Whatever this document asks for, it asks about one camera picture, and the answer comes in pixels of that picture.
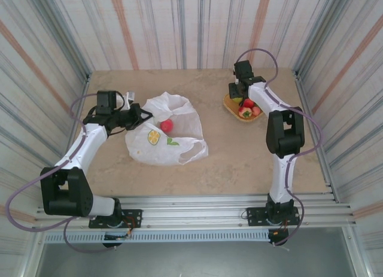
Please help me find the black base connector module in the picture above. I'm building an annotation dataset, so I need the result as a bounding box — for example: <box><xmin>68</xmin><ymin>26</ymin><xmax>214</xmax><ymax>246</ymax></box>
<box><xmin>268</xmin><ymin>229</ymin><xmax>290</xmax><ymax>246</ymax></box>
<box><xmin>102</xmin><ymin>234</ymin><xmax>133</xmax><ymax>249</ymax></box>

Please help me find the black left base connector module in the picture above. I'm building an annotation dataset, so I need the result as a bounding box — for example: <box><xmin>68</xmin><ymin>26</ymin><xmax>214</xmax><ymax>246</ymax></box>
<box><xmin>102</xmin><ymin>234</ymin><xmax>133</xmax><ymax>249</ymax></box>

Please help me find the woven bamboo basket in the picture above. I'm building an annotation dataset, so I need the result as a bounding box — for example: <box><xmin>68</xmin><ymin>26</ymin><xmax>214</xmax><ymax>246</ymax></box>
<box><xmin>224</xmin><ymin>93</ymin><xmax>265</xmax><ymax>121</ymax></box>

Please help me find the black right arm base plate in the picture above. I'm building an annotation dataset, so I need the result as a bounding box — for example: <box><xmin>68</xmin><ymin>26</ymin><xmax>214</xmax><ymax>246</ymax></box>
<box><xmin>245</xmin><ymin>206</ymin><xmax>301</xmax><ymax>227</ymax></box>

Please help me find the grey slotted cable duct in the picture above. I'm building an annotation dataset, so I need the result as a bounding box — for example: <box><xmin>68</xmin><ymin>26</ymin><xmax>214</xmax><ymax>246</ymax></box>
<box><xmin>43</xmin><ymin>230</ymin><xmax>272</xmax><ymax>244</ymax></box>

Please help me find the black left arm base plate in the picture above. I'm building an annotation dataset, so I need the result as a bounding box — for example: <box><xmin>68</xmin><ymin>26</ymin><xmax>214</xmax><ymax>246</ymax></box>
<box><xmin>89</xmin><ymin>209</ymin><xmax>143</xmax><ymax>229</ymax></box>

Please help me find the white lemon print plastic bag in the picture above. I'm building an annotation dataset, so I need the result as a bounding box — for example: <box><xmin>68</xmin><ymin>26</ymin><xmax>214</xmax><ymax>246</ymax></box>
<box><xmin>124</xmin><ymin>91</ymin><xmax>209</xmax><ymax>166</ymax></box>

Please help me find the black right base connector module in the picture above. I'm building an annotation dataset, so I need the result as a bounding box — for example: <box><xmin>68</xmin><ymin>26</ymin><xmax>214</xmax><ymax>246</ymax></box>
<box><xmin>268</xmin><ymin>229</ymin><xmax>290</xmax><ymax>246</ymax></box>

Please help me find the aluminium mounting rail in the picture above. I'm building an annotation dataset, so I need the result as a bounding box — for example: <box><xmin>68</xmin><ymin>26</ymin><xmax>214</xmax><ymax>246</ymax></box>
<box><xmin>31</xmin><ymin>194</ymin><xmax>358</xmax><ymax>230</ymax></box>

